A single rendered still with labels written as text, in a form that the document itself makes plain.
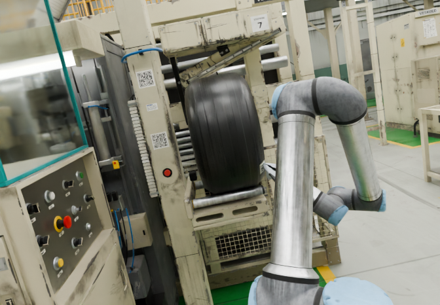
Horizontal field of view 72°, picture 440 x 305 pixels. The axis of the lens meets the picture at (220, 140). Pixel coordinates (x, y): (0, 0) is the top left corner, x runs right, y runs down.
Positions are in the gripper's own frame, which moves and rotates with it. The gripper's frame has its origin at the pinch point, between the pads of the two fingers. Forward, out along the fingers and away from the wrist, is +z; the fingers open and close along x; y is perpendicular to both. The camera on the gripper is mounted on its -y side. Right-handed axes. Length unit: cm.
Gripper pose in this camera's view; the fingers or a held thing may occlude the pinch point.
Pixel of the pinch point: (266, 164)
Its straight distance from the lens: 133.6
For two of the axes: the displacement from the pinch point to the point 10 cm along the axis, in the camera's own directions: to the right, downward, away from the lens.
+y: -0.6, 6.5, 7.6
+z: -7.8, -5.1, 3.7
